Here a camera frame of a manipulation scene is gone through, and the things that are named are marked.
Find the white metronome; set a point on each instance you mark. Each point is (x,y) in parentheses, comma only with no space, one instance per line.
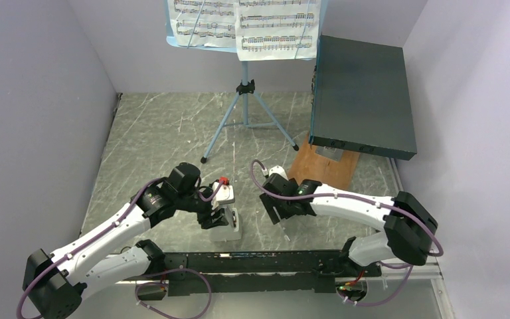
(231,230)

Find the sheet music page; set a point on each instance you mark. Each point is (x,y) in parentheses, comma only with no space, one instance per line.
(209,23)
(278,30)

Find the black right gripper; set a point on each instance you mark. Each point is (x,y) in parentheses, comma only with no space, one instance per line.
(269,202)

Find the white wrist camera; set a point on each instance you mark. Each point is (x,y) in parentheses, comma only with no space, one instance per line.
(223,193)
(278,170)

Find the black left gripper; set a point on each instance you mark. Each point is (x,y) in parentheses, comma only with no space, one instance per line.
(207,220)

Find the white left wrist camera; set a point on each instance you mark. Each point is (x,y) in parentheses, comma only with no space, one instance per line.
(223,193)

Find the small grey metal plate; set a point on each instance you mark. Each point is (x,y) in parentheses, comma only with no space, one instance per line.
(334,154)

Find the dark green metal rack unit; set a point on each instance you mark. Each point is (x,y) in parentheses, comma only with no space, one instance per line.
(361,101)

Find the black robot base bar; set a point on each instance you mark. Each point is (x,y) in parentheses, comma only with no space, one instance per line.
(257,271)

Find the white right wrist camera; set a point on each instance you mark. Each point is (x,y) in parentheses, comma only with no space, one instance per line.
(278,170)

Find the wooden board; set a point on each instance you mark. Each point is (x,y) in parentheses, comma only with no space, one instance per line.
(308,165)

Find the light blue music stand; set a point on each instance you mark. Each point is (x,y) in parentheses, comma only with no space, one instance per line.
(255,112)

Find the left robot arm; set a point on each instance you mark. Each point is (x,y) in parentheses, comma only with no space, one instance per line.
(57,283)

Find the clear metronome front cover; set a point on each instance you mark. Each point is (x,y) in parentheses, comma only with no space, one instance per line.
(281,225)

